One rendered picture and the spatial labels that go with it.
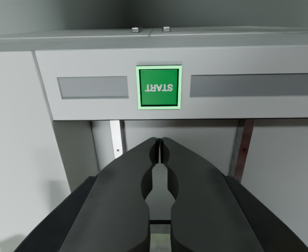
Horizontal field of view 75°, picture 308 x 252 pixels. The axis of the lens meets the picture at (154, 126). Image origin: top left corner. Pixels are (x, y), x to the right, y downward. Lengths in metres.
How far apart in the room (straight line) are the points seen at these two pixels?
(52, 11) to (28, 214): 1.08
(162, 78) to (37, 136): 0.20
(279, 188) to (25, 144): 0.57
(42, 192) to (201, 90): 0.31
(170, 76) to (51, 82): 0.15
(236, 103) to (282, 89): 0.06
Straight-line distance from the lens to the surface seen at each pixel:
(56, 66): 0.29
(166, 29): 0.59
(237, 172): 0.51
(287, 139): 0.54
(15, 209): 0.46
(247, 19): 1.30
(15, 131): 0.35
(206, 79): 0.27
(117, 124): 0.42
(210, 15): 1.24
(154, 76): 0.26
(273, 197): 0.65
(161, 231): 0.59
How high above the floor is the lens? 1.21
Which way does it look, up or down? 63 degrees down
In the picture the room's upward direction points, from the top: 178 degrees counter-clockwise
